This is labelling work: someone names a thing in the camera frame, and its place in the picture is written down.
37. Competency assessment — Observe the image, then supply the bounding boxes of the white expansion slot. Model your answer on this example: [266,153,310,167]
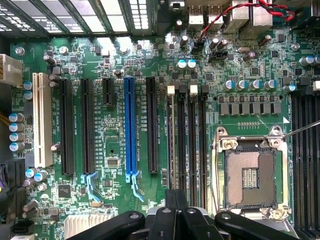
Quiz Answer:
[32,71,54,169]

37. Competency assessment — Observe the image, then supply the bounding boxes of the short red black twisted wire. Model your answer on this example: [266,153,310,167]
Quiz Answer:
[198,0,296,45]

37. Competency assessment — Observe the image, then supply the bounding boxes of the green motherboard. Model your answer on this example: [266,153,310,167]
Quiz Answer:
[0,24,320,240]

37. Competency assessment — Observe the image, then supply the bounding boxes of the black power connector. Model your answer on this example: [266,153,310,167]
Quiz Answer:
[0,158,27,216]

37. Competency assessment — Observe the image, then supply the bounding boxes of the black RAM slot white latch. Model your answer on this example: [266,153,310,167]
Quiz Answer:
[166,84,176,191]
[188,83,199,208]

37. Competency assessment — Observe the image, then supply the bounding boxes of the white plastic power connector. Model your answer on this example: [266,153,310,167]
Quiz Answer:
[0,53,24,88]

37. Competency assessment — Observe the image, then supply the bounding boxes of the open PC case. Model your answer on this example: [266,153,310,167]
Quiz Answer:
[0,0,320,38]

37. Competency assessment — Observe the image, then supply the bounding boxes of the metal USB port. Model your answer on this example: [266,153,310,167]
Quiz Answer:
[207,4,225,31]
[187,4,205,31]

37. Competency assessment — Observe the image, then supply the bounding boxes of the thin metal locking lever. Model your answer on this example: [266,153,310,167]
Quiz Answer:
[282,119,320,139]

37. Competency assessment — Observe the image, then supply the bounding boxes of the metal port block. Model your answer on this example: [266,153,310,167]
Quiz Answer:
[223,0,251,35]
[238,6,274,38]

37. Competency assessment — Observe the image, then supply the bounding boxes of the blue expansion slot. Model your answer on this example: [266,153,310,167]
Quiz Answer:
[123,76,140,176]

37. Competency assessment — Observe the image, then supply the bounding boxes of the yellow black wire bundle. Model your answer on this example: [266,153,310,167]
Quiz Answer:
[0,109,11,128]

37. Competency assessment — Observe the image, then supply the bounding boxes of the CPU socket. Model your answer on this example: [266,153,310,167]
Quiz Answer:
[210,125,293,222]

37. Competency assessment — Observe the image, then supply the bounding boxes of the silver chipset heat sink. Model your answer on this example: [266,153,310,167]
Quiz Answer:
[63,213,115,240]

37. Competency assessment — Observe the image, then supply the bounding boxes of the long black expansion slot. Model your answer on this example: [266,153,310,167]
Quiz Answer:
[59,78,75,176]
[145,76,159,175]
[80,78,96,176]

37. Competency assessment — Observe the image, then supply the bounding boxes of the short black expansion slot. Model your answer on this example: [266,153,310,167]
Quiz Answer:
[101,77,115,106]

